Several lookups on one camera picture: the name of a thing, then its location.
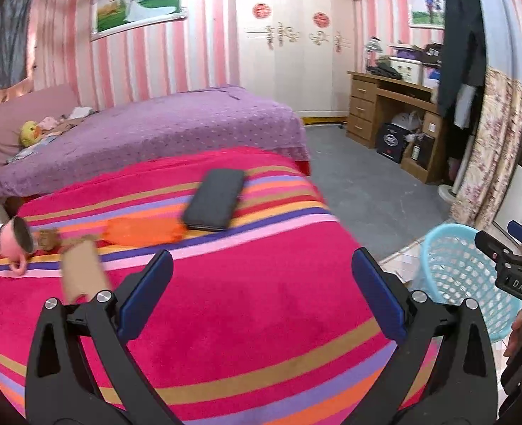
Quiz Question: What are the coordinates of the floral curtain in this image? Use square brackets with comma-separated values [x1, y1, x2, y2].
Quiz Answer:
[456, 66, 522, 231]

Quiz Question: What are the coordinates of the white box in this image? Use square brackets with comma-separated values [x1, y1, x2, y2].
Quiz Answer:
[387, 57, 424, 85]

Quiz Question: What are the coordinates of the light blue plastic basket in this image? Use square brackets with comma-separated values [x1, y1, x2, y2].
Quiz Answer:
[414, 223, 522, 342]

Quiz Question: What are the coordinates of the black hanging coat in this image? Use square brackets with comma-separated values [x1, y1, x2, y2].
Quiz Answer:
[437, 0, 487, 118]

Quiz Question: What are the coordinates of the purple bedspread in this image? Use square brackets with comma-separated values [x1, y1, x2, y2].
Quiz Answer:
[0, 85, 312, 201]

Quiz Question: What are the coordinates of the orange cloth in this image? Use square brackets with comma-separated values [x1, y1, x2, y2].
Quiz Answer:
[103, 218, 187, 247]

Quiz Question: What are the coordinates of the striped pink blanket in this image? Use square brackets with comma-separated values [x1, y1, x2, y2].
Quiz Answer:
[0, 147, 448, 425]

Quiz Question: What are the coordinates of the wooden desk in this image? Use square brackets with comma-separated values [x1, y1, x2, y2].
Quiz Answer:
[346, 71, 448, 185]

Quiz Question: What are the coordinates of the brown box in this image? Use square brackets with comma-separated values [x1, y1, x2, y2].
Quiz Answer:
[403, 134, 435, 171]

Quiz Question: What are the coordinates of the white wardrobe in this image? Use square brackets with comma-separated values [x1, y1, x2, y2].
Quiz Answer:
[234, 0, 355, 118]

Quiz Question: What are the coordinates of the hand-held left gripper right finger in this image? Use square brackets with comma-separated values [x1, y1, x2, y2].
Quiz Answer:
[351, 247, 499, 425]

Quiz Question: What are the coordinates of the small framed wall picture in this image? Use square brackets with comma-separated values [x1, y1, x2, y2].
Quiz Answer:
[407, 0, 452, 30]

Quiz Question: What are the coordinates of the dark grey folded cloth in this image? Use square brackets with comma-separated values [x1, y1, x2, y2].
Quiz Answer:
[181, 168, 247, 233]

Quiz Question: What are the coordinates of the white plastic bag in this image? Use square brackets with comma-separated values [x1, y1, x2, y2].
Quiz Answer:
[391, 110, 424, 136]

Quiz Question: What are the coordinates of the person's right hand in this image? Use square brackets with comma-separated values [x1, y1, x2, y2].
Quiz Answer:
[504, 309, 522, 358]

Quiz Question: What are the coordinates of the pink cup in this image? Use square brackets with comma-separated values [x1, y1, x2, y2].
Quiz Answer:
[0, 215, 35, 277]

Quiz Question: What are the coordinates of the cardboard tube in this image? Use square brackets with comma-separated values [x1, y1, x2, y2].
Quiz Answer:
[61, 240, 112, 305]

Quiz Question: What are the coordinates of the mauve covered headboard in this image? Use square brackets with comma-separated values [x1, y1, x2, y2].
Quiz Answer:
[0, 83, 81, 179]

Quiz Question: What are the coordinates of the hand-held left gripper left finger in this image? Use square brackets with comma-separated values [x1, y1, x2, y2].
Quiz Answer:
[24, 249, 174, 425]

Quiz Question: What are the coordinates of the black bag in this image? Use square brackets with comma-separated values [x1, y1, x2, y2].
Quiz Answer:
[376, 121, 410, 163]

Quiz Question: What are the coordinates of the yellow duck plush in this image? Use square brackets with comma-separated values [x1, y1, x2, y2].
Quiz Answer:
[18, 120, 45, 147]

